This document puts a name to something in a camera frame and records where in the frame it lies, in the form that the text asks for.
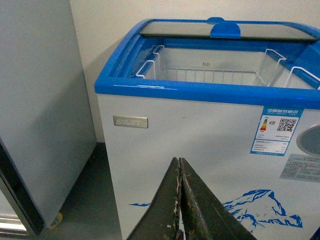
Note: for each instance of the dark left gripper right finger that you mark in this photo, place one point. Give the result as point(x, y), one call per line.
point(204, 217)

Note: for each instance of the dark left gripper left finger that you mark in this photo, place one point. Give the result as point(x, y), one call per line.
point(161, 221)

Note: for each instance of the blue-handled sliding freezer lid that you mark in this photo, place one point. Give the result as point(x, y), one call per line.
point(218, 28)

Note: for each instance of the yellowish cabinet caster wheel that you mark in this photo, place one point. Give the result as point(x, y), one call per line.
point(58, 219)

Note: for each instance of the silver brand badge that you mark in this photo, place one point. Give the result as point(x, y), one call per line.
point(131, 121)

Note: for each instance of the white instruction sticker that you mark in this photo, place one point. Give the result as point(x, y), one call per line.
point(302, 168)

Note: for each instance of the blue energy label sticker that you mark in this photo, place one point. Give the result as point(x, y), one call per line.
point(275, 130)

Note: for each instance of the white blue chest freezer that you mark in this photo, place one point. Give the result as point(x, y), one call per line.
point(213, 127)

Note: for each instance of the grey oval control panel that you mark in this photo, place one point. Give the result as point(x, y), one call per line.
point(309, 140)

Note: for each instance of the grey neighbouring cabinet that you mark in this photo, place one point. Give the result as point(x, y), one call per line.
point(46, 128)

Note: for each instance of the white wire freezer basket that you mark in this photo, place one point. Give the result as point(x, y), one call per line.
point(249, 68)

